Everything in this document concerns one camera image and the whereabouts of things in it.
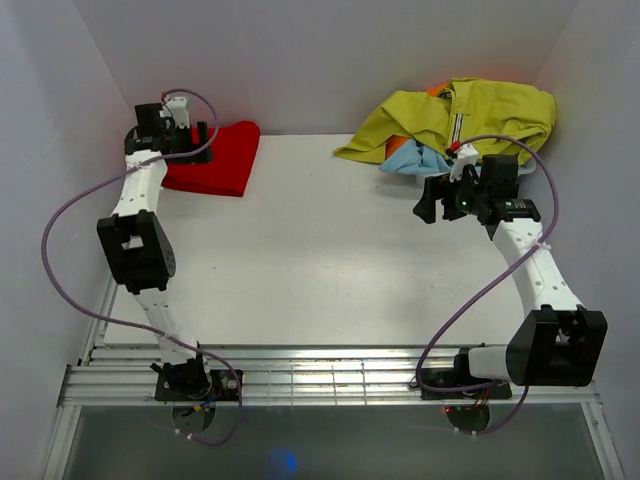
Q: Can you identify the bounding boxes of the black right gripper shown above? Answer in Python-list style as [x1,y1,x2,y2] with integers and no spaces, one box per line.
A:
[411,166,487,225]

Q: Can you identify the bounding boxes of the red trousers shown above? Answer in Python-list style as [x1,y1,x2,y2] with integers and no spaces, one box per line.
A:
[162,121,261,197]

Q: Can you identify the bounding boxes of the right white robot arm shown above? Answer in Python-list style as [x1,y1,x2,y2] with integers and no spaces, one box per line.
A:
[413,155,607,397]

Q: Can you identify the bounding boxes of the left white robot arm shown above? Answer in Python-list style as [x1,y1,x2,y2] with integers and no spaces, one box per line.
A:
[97,96,212,400]

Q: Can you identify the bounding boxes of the yellow-green trousers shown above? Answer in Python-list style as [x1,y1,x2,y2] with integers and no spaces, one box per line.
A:
[333,78,557,165]

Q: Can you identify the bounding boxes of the light blue garment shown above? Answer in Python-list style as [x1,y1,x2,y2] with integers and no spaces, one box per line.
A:
[379,138,446,175]

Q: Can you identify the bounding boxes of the orange garment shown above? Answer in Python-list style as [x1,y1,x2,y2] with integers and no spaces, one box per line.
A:
[385,83,446,160]

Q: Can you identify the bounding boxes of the white plastic basket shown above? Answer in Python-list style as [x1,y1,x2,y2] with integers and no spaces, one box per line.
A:
[414,157,536,187]

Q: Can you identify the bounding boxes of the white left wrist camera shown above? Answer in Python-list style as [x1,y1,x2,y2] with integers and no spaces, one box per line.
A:
[161,96,191,129]

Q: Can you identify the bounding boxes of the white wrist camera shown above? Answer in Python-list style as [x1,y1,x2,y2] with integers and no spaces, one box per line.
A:
[161,96,191,129]
[449,141,479,183]

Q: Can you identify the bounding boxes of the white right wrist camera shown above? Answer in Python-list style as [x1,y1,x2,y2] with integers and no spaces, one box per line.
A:
[449,141,479,183]

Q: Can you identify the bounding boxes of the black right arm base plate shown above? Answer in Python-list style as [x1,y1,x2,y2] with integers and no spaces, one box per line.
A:
[420,367,512,401]

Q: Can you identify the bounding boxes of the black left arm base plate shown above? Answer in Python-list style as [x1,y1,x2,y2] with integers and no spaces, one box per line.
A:
[153,369,244,402]

